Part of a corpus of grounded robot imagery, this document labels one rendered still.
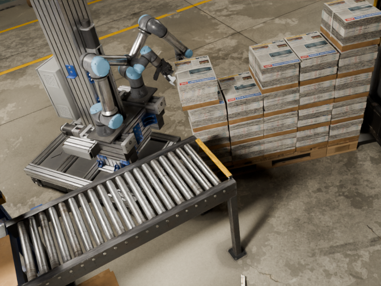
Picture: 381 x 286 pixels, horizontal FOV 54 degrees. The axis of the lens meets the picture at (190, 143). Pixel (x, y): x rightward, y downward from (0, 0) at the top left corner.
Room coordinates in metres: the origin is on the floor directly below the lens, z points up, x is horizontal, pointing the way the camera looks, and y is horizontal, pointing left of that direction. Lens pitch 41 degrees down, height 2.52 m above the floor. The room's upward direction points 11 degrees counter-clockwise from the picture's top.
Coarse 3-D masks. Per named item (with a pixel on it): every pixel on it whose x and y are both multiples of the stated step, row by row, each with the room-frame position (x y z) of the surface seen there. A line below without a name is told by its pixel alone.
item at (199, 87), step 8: (200, 72) 2.42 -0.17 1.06; (208, 72) 2.40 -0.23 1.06; (184, 80) 2.34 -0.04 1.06; (192, 80) 2.33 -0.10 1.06; (200, 80) 2.31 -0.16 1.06; (208, 80) 2.29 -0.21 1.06; (216, 80) 2.29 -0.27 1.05; (184, 88) 2.28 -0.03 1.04; (192, 88) 2.29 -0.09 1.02; (200, 88) 2.29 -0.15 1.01; (208, 88) 2.29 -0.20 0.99; (216, 88) 2.30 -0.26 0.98; (184, 96) 2.29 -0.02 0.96; (192, 96) 2.29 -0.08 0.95; (200, 96) 2.29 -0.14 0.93; (208, 96) 2.29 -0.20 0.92; (216, 96) 2.30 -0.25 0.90; (184, 104) 2.29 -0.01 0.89; (192, 104) 2.29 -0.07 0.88
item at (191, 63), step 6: (180, 60) 2.65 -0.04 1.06; (186, 60) 2.63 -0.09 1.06; (192, 60) 2.61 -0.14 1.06; (198, 60) 2.60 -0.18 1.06; (204, 60) 2.58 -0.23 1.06; (174, 66) 2.57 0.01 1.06; (180, 66) 2.55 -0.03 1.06; (186, 66) 2.54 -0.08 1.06; (192, 66) 2.52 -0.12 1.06; (198, 66) 2.51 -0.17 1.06
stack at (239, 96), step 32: (224, 96) 2.41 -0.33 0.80; (256, 96) 2.30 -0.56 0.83; (288, 96) 2.32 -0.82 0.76; (320, 96) 2.32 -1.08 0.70; (192, 128) 2.36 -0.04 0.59; (224, 128) 2.30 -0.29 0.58; (256, 128) 2.30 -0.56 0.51; (288, 128) 2.31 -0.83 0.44; (320, 128) 2.32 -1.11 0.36; (224, 160) 2.30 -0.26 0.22; (256, 160) 2.31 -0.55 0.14
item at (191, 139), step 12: (180, 144) 1.96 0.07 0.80; (192, 144) 1.97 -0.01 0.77; (156, 156) 1.88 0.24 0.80; (132, 168) 1.81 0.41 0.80; (96, 180) 1.76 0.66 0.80; (72, 192) 1.69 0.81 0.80; (84, 192) 1.68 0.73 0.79; (96, 192) 1.71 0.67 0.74; (108, 192) 1.73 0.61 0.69; (48, 204) 1.63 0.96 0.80; (24, 216) 1.56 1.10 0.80; (36, 216) 1.57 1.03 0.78; (48, 216) 1.59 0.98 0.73; (60, 216) 1.61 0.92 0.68; (12, 228) 1.51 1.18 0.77
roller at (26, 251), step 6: (18, 222) 1.52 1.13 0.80; (24, 222) 1.53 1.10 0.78; (18, 228) 1.48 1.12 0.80; (24, 228) 1.48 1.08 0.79; (24, 234) 1.42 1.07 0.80; (24, 240) 1.38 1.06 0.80; (24, 246) 1.34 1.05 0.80; (30, 246) 1.34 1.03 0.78; (24, 252) 1.30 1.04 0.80; (30, 252) 1.30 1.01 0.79; (24, 258) 1.26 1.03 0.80; (30, 258) 1.25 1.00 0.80; (30, 264) 1.21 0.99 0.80; (30, 270) 1.17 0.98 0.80; (30, 276) 1.13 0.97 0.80; (36, 276) 1.13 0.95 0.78
